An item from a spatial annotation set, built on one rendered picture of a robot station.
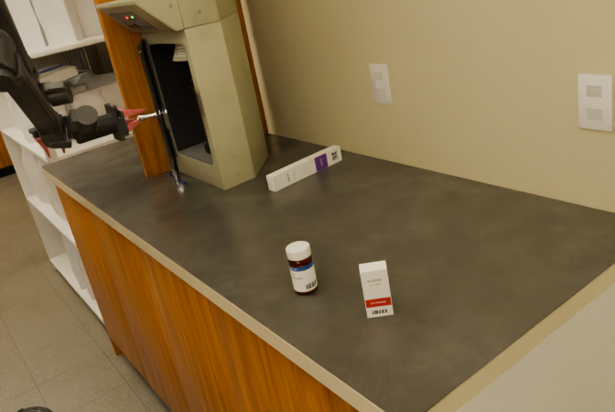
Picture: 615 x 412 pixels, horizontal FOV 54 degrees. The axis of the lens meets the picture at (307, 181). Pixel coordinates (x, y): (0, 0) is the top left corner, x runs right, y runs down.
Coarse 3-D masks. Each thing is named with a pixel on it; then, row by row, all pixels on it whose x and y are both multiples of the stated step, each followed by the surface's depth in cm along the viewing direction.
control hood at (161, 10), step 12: (120, 0) 167; (132, 0) 152; (144, 0) 152; (156, 0) 154; (168, 0) 156; (108, 12) 173; (120, 12) 167; (144, 12) 155; (156, 12) 155; (168, 12) 156; (156, 24) 161; (168, 24) 157; (180, 24) 159
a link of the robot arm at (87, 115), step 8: (72, 112) 154; (80, 112) 154; (88, 112) 155; (96, 112) 156; (72, 120) 153; (80, 120) 154; (88, 120) 154; (96, 120) 155; (72, 128) 156; (80, 128) 156; (88, 128) 156; (56, 144) 158; (64, 144) 159
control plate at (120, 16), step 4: (128, 12) 162; (132, 12) 160; (116, 16) 174; (120, 16) 171; (124, 16) 169; (128, 16) 167; (136, 16) 163; (120, 20) 176; (124, 20) 173; (128, 20) 171; (132, 20) 169; (136, 20) 167; (140, 20) 165; (144, 20) 163; (124, 24) 178; (128, 24) 175; (132, 24) 173; (136, 24) 171; (140, 24) 169; (144, 24) 167; (148, 24) 164; (132, 28) 179; (136, 28) 176; (140, 28) 174; (144, 28) 172; (148, 28) 169; (152, 28) 167; (156, 28) 165
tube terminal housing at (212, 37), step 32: (192, 0) 160; (224, 0) 172; (160, 32) 173; (192, 32) 161; (224, 32) 168; (192, 64) 164; (224, 64) 169; (224, 96) 171; (224, 128) 173; (256, 128) 189; (192, 160) 188; (224, 160) 175; (256, 160) 185
